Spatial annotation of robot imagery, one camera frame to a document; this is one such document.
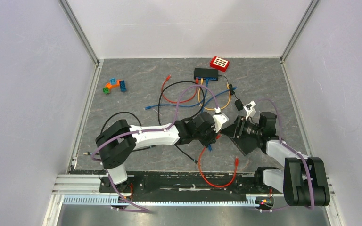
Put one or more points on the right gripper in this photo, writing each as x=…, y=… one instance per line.
x=236, y=129

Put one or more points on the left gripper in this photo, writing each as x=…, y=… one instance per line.
x=212, y=139

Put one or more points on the black network switch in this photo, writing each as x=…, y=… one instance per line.
x=206, y=73

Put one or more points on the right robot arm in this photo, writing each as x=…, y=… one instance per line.
x=302, y=180

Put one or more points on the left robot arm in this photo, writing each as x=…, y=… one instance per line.
x=115, y=144

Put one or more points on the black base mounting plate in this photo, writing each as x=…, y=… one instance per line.
x=165, y=186

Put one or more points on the red keypad box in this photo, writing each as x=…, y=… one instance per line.
x=219, y=64

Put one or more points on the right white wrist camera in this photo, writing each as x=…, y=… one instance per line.
x=250, y=109

